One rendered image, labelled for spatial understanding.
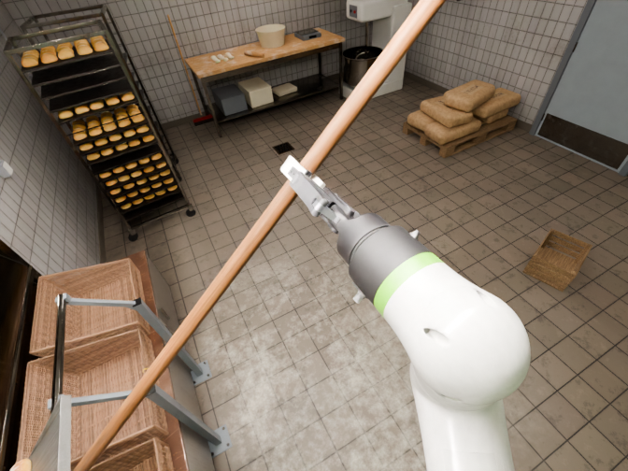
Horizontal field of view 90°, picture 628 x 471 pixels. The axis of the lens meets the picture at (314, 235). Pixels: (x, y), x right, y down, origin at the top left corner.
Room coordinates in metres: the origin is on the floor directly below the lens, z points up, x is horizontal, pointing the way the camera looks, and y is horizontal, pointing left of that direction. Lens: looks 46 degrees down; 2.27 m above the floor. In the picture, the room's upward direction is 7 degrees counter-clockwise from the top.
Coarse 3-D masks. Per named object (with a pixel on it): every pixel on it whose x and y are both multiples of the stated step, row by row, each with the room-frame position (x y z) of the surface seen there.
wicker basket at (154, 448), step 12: (144, 444) 0.36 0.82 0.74; (156, 444) 0.36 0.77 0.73; (120, 456) 0.32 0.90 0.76; (132, 456) 0.33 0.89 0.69; (144, 456) 0.34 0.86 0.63; (156, 456) 0.31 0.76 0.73; (168, 456) 0.33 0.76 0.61; (96, 468) 0.29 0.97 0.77; (108, 468) 0.30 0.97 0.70; (120, 468) 0.30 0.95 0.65; (132, 468) 0.31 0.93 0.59; (144, 468) 0.30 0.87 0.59; (156, 468) 0.30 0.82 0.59; (168, 468) 0.28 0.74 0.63
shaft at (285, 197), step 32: (416, 32) 0.52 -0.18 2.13; (384, 64) 0.50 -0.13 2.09; (352, 96) 0.49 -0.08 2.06; (320, 160) 0.45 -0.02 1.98; (288, 192) 0.43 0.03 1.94; (256, 224) 0.41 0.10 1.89; (224, 288) 0.36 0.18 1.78; (192, 320) 0.33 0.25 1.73; (160, 352) 0.31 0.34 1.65; (128, 416) 0.23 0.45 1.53; (96, 448) 0.19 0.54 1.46
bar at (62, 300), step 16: (64, 304) 0.83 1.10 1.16; (80, 304) 0.87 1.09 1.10; (96, 304) 0.88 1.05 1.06; (112, 304) 0.90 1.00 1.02; (128, 304) 0.93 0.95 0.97; (144, 304) 0.96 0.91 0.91; (64, 320) 0.75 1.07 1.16; (64, 336) 0.67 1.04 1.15; (192, 368) 0.92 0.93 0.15; (208, 368) 0.97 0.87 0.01; (80, 400) 0.43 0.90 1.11; (96, 400) 0.44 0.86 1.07; (112, 400) 0.45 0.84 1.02; (160, 400) 0.49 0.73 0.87; (176, 416) 0.48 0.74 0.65; (192, 416) 0.51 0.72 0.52; (208, 432) 0.50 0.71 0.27; (224, 432) 0.55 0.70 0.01; (224, 448) 0.46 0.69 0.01
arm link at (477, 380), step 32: (416, 256) 0.21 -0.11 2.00; (384, 288) 0.19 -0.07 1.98; (416, 288) 0.17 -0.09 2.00; (448, 288) 0.16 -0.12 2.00; (480, 288) 0.17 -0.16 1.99; (416, 320) 0.14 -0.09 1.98; (448, 320) 0.13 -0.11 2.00; (480, 320) 0.13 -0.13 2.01; (512, 320) 0.13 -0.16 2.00; (416, 352) 0.12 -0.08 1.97; (448, 352) 0.11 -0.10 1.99; (480, 352) 0.10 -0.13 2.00; (512, 352) 0.10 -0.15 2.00; (448, 384) 0.09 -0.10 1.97; (480, 384) 0.08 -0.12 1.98; (512, 384) 0.08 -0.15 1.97
